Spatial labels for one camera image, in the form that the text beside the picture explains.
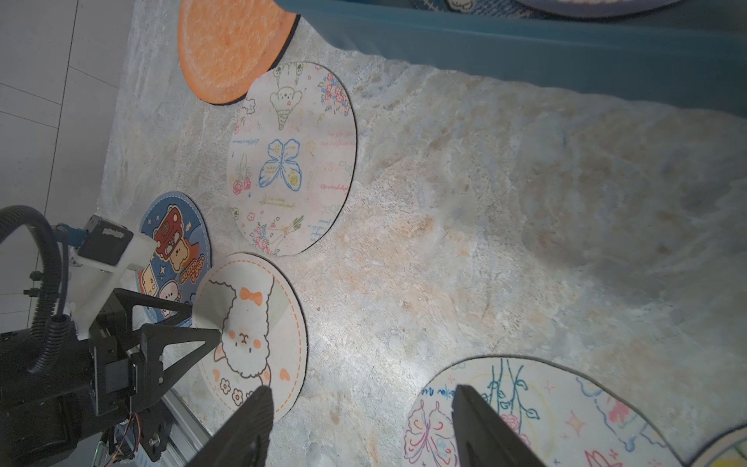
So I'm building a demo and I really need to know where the purple bunny round coaster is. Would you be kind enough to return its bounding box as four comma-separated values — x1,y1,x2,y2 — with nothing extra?
519,0,680,19

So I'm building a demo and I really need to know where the white butterfly doodle coaster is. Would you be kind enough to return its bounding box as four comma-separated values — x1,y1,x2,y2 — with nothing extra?
227,61,357,257

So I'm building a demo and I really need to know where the blue denim bunny coaster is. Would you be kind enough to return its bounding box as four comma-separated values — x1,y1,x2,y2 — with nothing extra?
410,0,548,19

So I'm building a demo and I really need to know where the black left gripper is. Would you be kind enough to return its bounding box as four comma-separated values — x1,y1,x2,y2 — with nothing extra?
1,288,274,467

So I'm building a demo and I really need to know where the teal plastic storage box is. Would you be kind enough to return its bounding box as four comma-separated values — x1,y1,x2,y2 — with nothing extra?
283,1,746,116

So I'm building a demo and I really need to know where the blue toast cartoon coaster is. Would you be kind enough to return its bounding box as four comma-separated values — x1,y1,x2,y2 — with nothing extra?
136,191,212,305

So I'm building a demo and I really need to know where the pink unicorn round coaster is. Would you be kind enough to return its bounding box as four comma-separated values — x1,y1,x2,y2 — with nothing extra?
689,425,747,467

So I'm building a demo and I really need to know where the orange round coaster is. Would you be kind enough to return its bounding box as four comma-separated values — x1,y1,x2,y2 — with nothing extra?
177,0,300,105

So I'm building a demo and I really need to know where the cream sheep round coaster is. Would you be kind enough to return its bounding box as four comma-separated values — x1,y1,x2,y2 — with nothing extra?
193,252,309,421

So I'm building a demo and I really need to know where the white doodle flower coaster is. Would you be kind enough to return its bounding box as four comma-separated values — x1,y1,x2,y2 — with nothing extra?
401,357,681,466

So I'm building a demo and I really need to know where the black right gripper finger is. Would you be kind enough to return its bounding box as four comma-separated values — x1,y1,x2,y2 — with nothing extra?
452,384,545,467

